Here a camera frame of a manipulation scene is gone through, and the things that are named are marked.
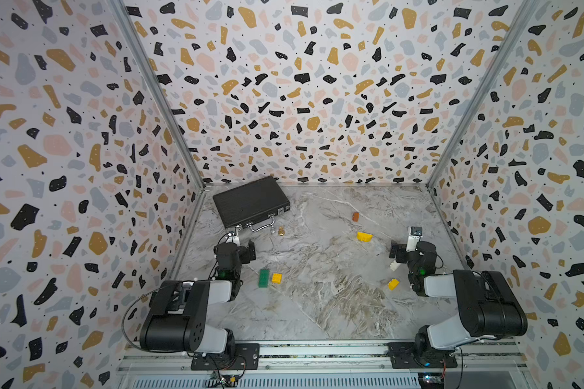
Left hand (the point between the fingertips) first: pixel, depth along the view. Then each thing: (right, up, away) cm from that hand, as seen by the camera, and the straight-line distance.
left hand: (239, 241), depth 92 cm
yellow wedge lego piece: (+49, +1, +8) cm, 50 cm away
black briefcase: (+2, +14, +14) cm, 20 cm away
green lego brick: (+10, -13, -3) cm, 17 cm away
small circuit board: (+2, -37, -22) cm, 43 cm away
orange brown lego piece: (+48, +9, +17) cm, 51 cm away
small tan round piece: (+15, +3, +11) cm, 19 cm away
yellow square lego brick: (+15, -13, -3) cm, 20 cm away
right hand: (+65, 0, +2) cm, 65 cm away
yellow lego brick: (+57, -15, -5) cm, 59 cm away
